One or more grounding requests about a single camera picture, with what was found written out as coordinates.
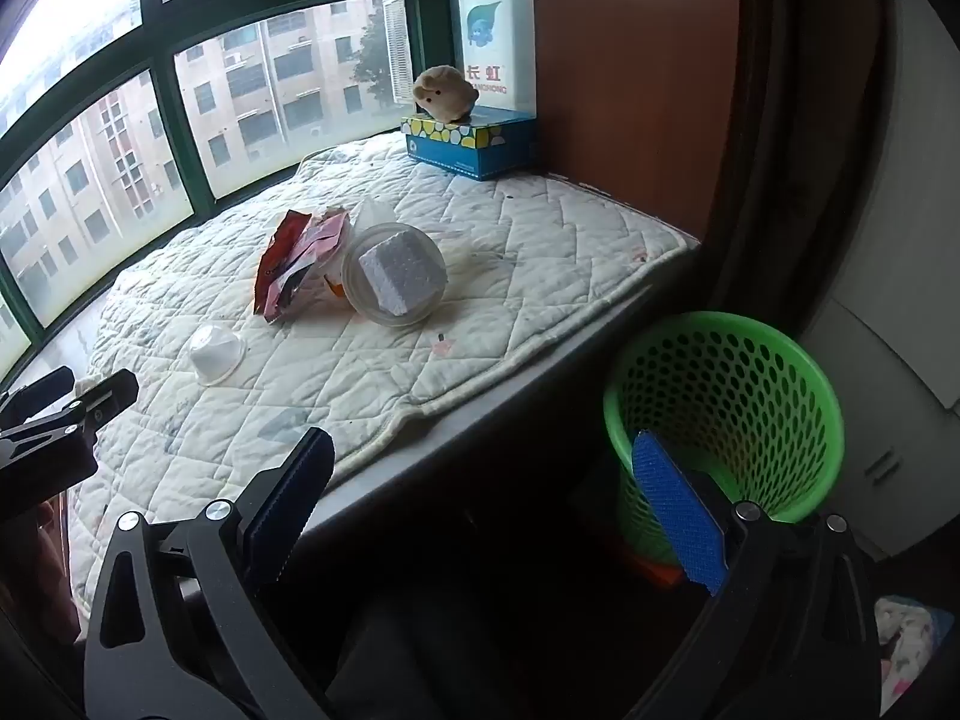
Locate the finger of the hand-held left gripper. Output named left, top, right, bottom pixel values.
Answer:
left=0, top=369, right=141, bottom=500
left=0, top=366, right=77, bottom=432

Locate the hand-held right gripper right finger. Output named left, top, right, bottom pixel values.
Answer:
left=632, top=430, right=882, bottom=720

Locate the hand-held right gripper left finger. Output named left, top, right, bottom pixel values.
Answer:
left=82, top=426, right=336, bottom=720

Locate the small white plastic cup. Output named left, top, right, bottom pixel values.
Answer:
left=189, top=324, right=247, bottom=386

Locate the green mesh plastic basket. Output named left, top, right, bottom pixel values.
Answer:
left=604, top=310, right=846, bottom=567

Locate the clear round plastic container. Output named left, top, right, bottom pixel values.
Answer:
left=341, top=223, right=449, bottom=328

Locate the red white snack wrapper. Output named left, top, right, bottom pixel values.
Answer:
left=253, top=208, right=353, bottom=325

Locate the white foam block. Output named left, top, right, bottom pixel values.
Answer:
left=358, top=234, right=442, bottom=316

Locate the orange object under basket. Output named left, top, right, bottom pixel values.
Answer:
left=637, top=555, right=687, bottom=587

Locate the grey bay window ledge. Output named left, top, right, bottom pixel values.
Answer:
left=15, top=270, right=706, bottom=563

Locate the beige apartment building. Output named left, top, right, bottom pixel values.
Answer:
left=0, top=0, right=410, bottom=323

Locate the pink white patterned cloth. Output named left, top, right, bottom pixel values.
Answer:
left=874, top=595, right=955, bottom=717

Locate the white quilted mattress pad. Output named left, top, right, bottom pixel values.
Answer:
left=66, top=133, right=702, bottom=616

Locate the white cabinet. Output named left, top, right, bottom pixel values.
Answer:
left=799, top=0, right=960, bottom=560

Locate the blue patterned tissue box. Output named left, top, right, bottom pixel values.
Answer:
left=400, top=109, right=539, bottom=182

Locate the beige plush toy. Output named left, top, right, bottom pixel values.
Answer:
left=413, top=65, right=481, bottom=123

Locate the green tree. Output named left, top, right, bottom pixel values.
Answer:
left=352, top=15, right=396, bottom=110

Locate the brown wooden cabinet panel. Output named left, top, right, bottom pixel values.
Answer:
left=531, top=0, right=743, bottom=241

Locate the white cardboard box blue logo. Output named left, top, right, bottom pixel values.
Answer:
left=457, top=0, right=535, bottom=117

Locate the green window frame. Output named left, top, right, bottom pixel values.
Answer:
left=0, top=0, right=535, bottom=361

